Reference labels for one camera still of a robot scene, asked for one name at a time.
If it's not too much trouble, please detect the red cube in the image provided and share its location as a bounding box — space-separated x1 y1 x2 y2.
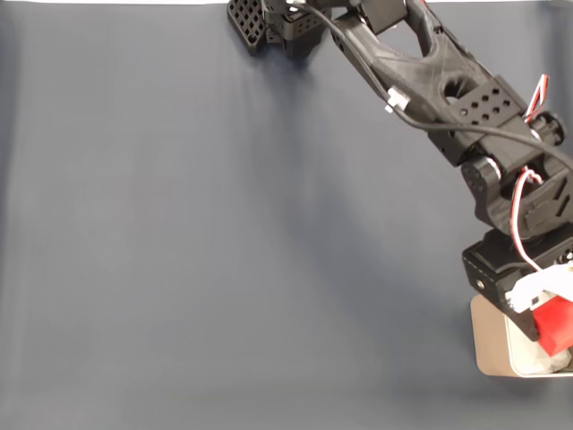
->
531 298 573 357

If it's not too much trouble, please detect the beige rectangular box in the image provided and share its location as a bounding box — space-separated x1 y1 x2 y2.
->
469 295 573 380

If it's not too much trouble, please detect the white crumpled cloth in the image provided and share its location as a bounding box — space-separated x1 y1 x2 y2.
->
514 322 572 375

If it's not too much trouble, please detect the grey table mat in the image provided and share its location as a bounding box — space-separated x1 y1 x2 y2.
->
0 3 573 430

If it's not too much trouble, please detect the white camera board mount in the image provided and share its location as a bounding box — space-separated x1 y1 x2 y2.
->
505 263 573 314

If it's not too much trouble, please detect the red white servo cable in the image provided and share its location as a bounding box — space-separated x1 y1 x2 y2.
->
513 166 546 273
524 73 552 125

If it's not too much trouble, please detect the black camera cable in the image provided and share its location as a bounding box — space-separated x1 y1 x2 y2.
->
286 0 573 169

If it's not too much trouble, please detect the white cable clip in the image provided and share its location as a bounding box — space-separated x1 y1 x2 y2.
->
384 88 411 113

